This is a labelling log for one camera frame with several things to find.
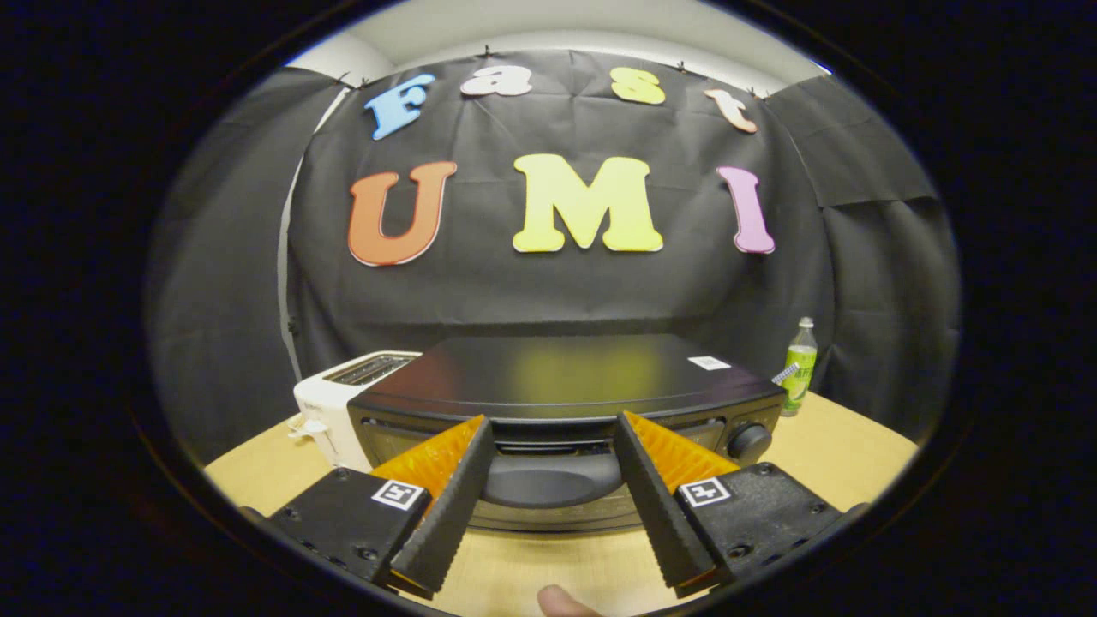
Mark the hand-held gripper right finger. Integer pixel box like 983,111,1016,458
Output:
613,410,871,598

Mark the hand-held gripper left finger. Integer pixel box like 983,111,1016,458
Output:
240,415,496,598

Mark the black toaster oven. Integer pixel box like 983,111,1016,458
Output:
347,334,788,534

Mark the white pop-up toaster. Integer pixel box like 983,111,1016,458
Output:
293,350,423,472

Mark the green drink bottle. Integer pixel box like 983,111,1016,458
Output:
782,317,818,417

